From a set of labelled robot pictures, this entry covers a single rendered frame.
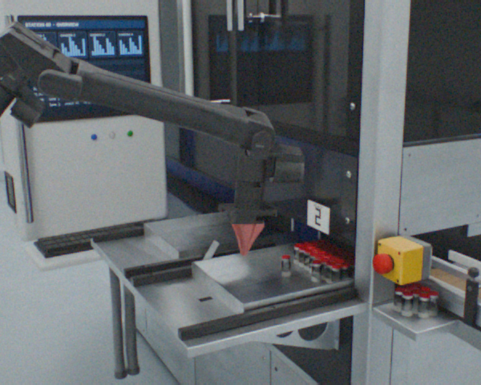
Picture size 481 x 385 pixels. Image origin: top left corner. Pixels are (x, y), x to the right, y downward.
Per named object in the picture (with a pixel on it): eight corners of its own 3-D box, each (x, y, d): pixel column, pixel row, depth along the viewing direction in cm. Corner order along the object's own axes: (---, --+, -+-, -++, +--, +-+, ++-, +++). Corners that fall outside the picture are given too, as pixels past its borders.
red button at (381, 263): (384, 268, 123) (386, 249, 122) (398, 274, 120) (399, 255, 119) (369, 271, 122) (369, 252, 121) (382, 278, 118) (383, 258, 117)
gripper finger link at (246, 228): (272, 258, 125) (276, 212, 123) (240, 261, 122) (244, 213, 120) (256, 249, 131) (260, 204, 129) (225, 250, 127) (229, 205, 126)
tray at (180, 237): (252, 217, 190) (252, 207, 189) (297, 242, 167) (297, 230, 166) (144, 235, 175) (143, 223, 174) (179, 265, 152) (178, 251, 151)
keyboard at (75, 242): (155, 224, 210) (155, 216, 209) (172, 235, 198) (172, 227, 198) (33, 245, 191) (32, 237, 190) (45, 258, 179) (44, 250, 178)
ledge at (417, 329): (423, 301, 135) (424, 293, 134) (470, 326, 124) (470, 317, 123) (372, 315, 129) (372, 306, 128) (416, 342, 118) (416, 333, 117)
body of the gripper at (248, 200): (277, 219, 123) (281, 182, 122) (231, 220, 119) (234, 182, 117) (261, 211, 129) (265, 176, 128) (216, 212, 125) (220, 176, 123)
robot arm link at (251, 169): (236, 146, 124) (242, 150, 118) (269, 148, 125) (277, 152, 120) (232, 180, 125) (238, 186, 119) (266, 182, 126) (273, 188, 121)
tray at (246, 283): (314, 252, 160) (314, 238, 159) (381, 287, 138) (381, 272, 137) (191, 276, 145) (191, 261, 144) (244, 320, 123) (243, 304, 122)
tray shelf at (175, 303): (244, 220, 194) (244, 213, 194) (395, 303, 134) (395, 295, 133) (90, 245, 173) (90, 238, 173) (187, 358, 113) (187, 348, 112)
